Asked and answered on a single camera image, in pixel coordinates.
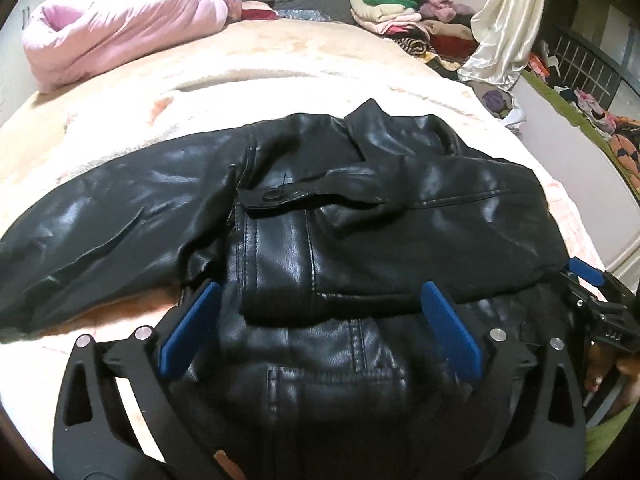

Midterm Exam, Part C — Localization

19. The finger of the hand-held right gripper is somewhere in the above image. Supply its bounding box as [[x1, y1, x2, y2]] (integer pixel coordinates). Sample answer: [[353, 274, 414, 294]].
[[567, 257, 606, 286]]

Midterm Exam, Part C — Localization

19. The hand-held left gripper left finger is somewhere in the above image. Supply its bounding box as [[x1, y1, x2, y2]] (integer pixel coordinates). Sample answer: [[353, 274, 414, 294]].
[[52, 280, 223, 467]]

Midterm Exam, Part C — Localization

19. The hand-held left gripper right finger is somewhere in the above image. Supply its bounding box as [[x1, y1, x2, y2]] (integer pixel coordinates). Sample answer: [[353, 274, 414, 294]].
[[421, 281, 587, 467]]

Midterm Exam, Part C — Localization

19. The black leather jacket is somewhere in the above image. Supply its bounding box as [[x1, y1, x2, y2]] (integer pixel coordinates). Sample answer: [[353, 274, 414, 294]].
[[0, 98, 576, 480]]

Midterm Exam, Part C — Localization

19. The heap of colourful clothes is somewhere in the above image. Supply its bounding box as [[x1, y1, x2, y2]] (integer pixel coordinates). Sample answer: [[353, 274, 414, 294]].
[[530, 50, 640, 187]]

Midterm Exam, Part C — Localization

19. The purple and white clothes heap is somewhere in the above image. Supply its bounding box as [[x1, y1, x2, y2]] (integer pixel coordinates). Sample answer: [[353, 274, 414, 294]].
[[481, 84, 527, 128]]

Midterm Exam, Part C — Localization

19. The pile of folded clothes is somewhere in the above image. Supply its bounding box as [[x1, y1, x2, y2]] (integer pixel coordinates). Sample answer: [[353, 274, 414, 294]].
[[349, 0, 482, 75]]

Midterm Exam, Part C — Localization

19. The person's right hand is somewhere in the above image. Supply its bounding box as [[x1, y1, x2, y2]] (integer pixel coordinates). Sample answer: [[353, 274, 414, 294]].
[[587, 347, 640, 392]]

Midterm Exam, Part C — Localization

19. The green cloth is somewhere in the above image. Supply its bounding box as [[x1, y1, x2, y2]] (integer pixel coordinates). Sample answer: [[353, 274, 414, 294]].
[[520, 70, 640, 192]]

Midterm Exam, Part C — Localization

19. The black window grille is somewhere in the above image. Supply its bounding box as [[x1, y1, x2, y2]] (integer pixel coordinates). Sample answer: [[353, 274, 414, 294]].
[[542, 25, 627, 112]]

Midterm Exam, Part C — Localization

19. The white and orange patterned blanket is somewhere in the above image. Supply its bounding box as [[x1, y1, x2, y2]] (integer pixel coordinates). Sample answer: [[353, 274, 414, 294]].
[[0, 67, 607, 456]]

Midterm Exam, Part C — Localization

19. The cream satin curtain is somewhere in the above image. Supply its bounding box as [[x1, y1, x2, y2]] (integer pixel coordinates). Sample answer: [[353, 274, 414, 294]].
[[457, 0, 552, 92]]

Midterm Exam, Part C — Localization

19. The tan bed sheet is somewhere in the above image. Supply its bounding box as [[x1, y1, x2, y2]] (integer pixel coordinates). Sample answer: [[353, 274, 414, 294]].
[[0, 16, 451, 133]]

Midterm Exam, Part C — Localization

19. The pink quilt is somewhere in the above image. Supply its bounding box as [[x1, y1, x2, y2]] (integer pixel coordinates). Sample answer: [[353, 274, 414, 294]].
[[22, 0, 244, 95]]

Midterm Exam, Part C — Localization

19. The red patterned cloth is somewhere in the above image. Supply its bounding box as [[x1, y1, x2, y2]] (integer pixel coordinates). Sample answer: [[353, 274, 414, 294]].
[[205, 0, 281, 24]]

